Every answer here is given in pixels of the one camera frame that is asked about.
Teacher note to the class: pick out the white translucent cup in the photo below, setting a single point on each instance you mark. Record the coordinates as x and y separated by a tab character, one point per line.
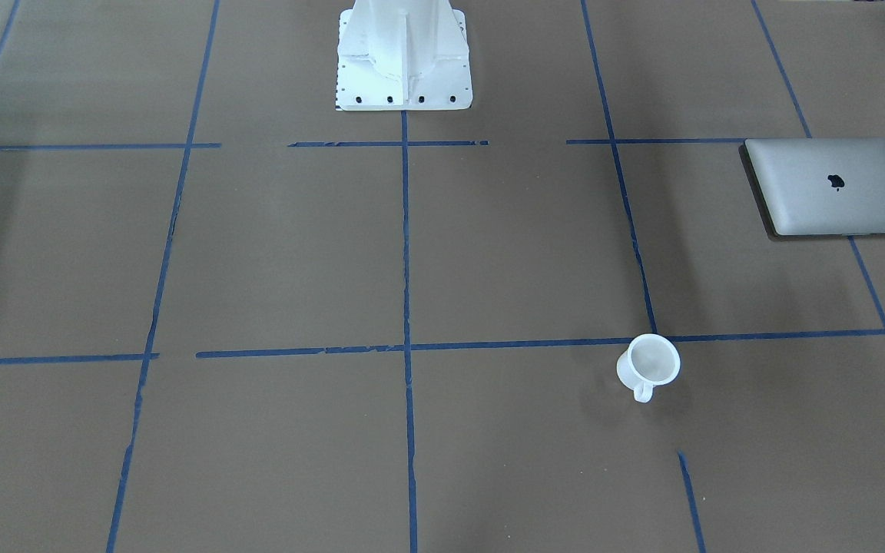
648	361

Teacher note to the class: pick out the blue upper horizontal tape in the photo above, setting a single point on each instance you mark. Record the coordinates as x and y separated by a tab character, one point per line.
642	141

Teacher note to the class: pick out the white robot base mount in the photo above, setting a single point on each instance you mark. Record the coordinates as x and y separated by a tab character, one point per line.
403	55

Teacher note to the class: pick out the blue short lower tape piece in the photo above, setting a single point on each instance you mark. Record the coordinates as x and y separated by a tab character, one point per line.
692	501

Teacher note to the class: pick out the blue upper-centre horizontal tape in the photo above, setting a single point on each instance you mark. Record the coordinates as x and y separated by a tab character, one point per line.
343	144

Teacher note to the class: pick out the blue middle horizontal tape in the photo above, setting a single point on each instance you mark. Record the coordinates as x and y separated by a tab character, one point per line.
70	359

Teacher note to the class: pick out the silver closed laptop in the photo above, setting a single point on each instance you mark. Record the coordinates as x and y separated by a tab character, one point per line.
820	186

